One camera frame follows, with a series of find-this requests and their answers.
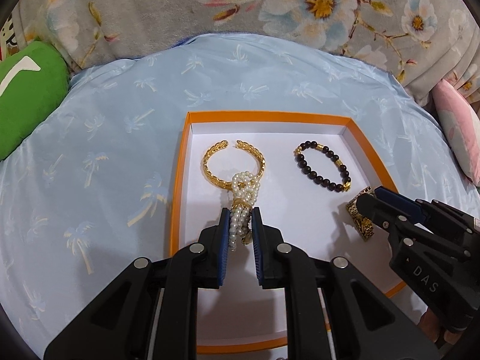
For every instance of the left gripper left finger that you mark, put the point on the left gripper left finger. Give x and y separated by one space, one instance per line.
149 311

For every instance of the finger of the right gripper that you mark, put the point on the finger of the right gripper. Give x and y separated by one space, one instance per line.
389 210

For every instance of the pink cartoon pillow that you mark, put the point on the pink cartoon pillow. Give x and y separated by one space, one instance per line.
460 125

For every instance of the pearl hair clip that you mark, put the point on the pearl hair clip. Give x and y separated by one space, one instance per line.
245 187

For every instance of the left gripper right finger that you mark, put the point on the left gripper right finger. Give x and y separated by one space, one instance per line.
332 310

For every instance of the green plush cushion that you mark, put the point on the green plush cushion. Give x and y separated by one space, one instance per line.
34 82

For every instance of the grey floral blanket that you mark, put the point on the grey floral blanket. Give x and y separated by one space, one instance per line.
420 42

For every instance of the orange cardboard box tray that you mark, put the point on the orange cardboard box tray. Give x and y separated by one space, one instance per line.
241 317

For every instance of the gold metal wristwatch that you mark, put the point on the gold metal wristwatch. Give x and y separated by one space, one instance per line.
362 224

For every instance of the light blue palm bedsheet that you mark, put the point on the light blue palm bedsheet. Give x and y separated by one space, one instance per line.
92 187

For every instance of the colourful cartoon monkey blanket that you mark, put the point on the colourful cartoon monkey blanket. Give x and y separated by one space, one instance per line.
8 43

